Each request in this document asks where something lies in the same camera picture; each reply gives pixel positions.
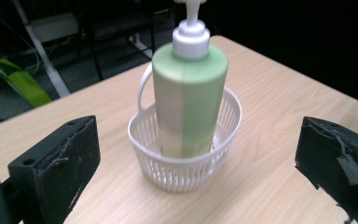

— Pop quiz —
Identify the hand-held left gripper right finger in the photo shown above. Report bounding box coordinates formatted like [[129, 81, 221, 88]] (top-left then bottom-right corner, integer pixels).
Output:
[[295, 116, 358, 224]]

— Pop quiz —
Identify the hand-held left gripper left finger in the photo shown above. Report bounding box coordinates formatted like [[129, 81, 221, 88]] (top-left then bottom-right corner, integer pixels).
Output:
[[7, 115, 102, 224]]

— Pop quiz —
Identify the white plastic basket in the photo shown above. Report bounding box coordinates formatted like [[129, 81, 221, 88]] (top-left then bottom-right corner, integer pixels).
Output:
[[127, 62, 243, 195]]

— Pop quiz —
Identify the green pump bottle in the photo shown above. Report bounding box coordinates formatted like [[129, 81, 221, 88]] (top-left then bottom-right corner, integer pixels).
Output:
[[151, 0, 229, 160]]

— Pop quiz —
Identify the bright green object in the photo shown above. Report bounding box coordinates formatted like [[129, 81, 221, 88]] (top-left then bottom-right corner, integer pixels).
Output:
[[0, 57, 53, 108]]

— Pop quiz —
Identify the grey metal stand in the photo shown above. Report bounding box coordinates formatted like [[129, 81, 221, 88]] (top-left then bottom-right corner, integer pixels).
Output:
[[11, 0, 72, 98]]

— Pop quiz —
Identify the white box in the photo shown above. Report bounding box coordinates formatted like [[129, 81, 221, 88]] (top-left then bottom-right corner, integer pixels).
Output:
[[30, 12, 79, 44]]

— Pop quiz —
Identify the white stand foot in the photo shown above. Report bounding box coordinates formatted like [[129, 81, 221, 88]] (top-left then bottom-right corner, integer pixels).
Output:
[[128, 32, 154, 61]]

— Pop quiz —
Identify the black metal frame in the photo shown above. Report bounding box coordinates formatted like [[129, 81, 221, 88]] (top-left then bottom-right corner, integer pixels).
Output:
[[76, 0, 157, 82]]

